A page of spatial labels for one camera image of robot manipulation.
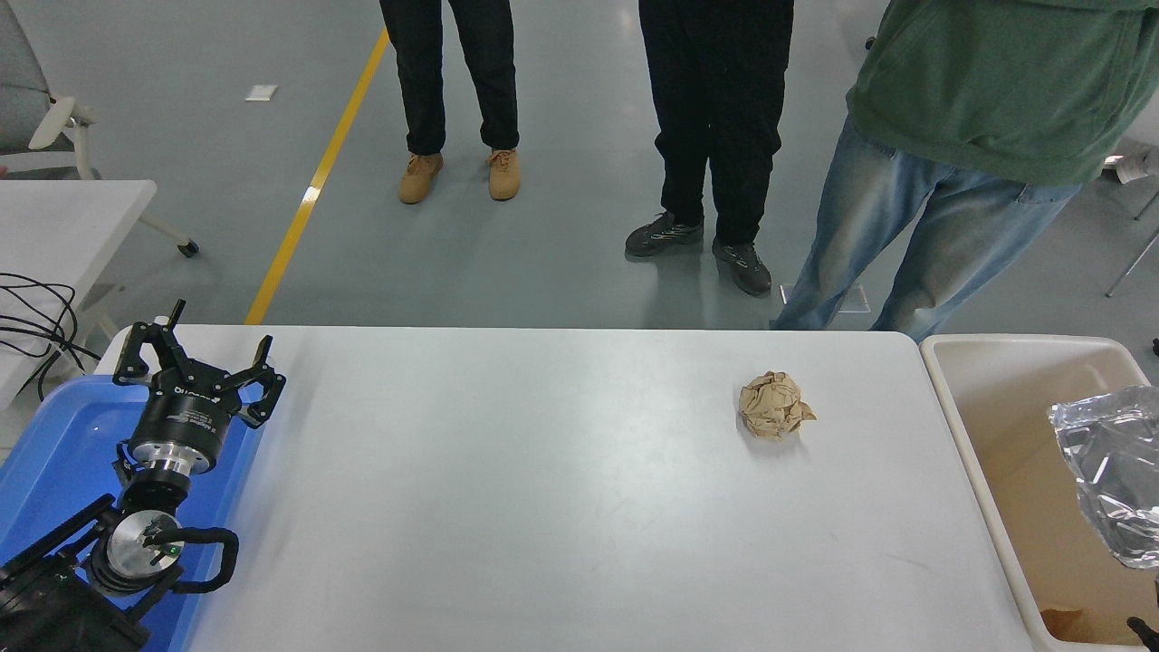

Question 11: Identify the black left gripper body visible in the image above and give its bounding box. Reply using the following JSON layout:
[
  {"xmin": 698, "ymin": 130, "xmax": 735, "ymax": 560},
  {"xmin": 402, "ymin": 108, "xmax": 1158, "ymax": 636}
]
[{"xmin": 125, "ymin": 373, "xmax": 242, "ymax": 463}]

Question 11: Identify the silver foil tray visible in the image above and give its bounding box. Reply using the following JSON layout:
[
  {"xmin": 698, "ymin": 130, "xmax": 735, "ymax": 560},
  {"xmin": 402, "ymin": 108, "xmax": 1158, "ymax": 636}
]
[{"xmin": 1048, "ymin": 385, "xmax": 1159, "ymax": 571}]

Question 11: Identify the blue plastic tray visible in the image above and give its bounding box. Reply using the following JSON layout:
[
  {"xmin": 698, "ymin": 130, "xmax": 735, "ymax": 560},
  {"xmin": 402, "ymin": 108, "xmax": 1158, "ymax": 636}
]
[{"xmin": 0, "ymin": 374, "xmax": 268, "ymax": 652}]

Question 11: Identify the white side table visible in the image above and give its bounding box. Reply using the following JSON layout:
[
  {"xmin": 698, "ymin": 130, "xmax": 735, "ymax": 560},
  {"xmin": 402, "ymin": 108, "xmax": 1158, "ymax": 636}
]
[{"xmin": 0, "ymin": 179, "xmax": 157, "ymax": 413}]

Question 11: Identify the grey office chair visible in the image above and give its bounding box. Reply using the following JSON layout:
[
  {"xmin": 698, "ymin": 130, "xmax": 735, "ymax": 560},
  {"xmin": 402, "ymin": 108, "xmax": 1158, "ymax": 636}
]
[{"xmin": 0, "ymin": 0, "xmax": 198, "ymax": 259}]

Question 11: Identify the person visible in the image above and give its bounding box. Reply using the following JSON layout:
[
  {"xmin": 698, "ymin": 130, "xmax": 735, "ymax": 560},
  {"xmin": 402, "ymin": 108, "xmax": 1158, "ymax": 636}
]
[
  {"xmin": 378, "ymin": 0, "xmax": 522, "ymax": 205},
  {"xmin": 770, "ymin": 0, "xmax": 1159, "ymax": 343},
  {"xmin": 624, "ymin": 0, "xmax": 795, "ymax": 298}
]

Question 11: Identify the crumpled tan paper ball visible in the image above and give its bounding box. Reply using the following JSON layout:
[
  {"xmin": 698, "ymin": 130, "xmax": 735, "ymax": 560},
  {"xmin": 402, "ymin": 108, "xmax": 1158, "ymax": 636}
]
[{"xmin": 738, "ymin": 369, "xmax": 817, "ymax": 442}]

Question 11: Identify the silver floor plate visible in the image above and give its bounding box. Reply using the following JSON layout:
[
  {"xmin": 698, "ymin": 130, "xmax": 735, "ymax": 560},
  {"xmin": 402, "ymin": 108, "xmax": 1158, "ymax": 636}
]
[{"xmin": 781, "ymin": 283, "xmax": 870, "ymax": 314}]

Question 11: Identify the large pale plastic bin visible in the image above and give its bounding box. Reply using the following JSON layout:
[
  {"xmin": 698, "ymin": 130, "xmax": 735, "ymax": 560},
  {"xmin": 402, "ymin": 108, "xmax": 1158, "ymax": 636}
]
[{"xmin": 919, "ymin": 333, "xmax": 1159, "ymax": 652}]

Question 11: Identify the grey metal chair leg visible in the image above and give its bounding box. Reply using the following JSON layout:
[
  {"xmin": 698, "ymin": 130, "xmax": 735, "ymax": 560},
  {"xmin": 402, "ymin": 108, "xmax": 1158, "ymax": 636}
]
[{"xmin": 1105, "ymin": 186, "xmax": 1159, "ymax": 297}]

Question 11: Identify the white chair base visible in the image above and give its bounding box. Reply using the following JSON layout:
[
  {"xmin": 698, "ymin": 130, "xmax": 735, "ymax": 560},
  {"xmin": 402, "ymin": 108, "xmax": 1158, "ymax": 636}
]
[{"xmin": 1103, "ymin": 148, "xmax": 1159, "ymax": 185}]

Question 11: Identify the black cable bundle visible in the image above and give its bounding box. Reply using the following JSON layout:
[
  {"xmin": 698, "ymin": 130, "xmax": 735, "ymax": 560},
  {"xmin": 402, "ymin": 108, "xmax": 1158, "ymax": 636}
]
[{"xmin": 0, "ymin": 272, "xmax": 102, "ymax": 404}]

